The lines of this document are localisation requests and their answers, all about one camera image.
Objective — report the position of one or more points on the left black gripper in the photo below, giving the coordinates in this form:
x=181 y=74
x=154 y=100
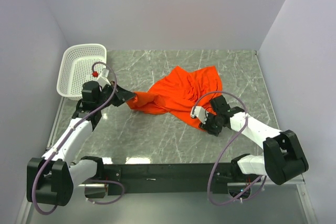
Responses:
x=122 y=95

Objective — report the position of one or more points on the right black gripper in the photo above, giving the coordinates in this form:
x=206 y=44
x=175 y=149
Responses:
x=215 y=132

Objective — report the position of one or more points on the orange t shirt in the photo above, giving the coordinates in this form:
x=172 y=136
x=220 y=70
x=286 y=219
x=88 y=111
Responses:
x=177 y=93

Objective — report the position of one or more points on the white perforated plastic basket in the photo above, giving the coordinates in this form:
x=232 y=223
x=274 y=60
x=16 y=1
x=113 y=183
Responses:
x=76 y=68

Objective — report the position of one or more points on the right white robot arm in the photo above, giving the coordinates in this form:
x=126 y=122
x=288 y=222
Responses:
x=282 y=159

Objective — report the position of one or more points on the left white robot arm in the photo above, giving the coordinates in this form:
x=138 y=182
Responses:
x=51 y=179

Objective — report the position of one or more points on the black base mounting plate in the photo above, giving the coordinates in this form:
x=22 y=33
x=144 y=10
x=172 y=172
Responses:
x=173 y=178

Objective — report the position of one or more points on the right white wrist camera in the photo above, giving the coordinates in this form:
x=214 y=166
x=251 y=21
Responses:
x=199 y=113

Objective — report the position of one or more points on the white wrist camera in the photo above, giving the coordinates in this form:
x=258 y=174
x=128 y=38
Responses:
x=102 y=77
x=199 y=113

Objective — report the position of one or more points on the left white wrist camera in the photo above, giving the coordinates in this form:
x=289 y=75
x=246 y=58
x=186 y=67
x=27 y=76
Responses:
x=102 y=77

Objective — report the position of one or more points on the aluminium frame rail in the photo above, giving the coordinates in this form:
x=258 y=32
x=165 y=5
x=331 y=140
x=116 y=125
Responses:
x=52 y=178

